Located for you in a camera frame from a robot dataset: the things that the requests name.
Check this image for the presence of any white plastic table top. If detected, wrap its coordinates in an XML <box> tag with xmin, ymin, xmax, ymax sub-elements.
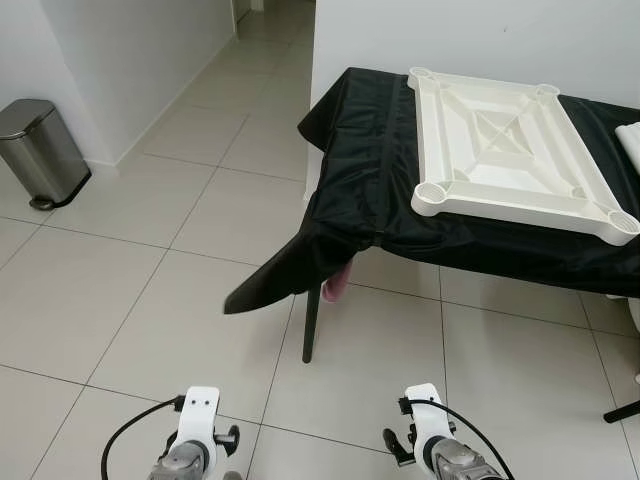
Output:
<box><xmin>408</xmin><ymin>67</ymin><xmax>640</xmax><ymax>247</ymax></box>

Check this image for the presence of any white plastic table leg tube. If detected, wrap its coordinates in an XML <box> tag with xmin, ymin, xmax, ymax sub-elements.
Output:
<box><xmin>613</xmin><ymin>122</ymin><xmax>640</xmax><ymax>167</ymax></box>

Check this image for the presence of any black table cloth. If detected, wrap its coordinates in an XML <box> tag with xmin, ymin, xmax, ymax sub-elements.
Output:
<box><xmin>222</xmin><ymin>67</ymin><xmax>640</xmax><ymax>317</ymax></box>

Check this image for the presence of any steel pedal trash bin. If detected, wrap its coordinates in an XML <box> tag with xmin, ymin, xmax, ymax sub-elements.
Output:
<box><xmin>0</xmin><ymin>99</ymin><xmax>92</xmax><ymax>212</ymax></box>

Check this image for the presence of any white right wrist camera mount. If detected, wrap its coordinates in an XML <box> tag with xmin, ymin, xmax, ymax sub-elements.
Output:
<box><xmin>403</xmin><ymin>383</ymin><xmax>457</xmax><ymax>469</ymax></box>

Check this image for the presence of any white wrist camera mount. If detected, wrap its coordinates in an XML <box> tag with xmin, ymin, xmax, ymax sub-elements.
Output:
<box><xmin>175</xmin><ymin>386</ymin><xmax>222</xmax><ymax>453</ymax></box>
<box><xmin>403</xmin><ymin>383</ymin><xmax>457</xmax><ymax>469</ymax></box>

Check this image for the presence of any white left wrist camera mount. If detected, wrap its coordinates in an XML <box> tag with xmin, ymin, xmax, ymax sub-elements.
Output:
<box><xmin>175</xmin><ymin>386</ymin><xmax>222</xmax><ymax>453</ymax></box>

